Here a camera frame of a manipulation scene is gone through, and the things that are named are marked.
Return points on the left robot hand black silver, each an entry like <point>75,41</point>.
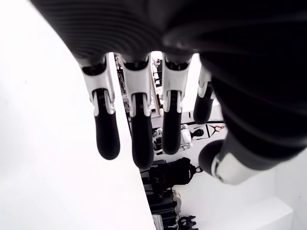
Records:
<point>216,36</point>

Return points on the white humanoid robot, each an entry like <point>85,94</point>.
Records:
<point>187,139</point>

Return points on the black equipment pile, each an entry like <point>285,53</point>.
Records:
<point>168,177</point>

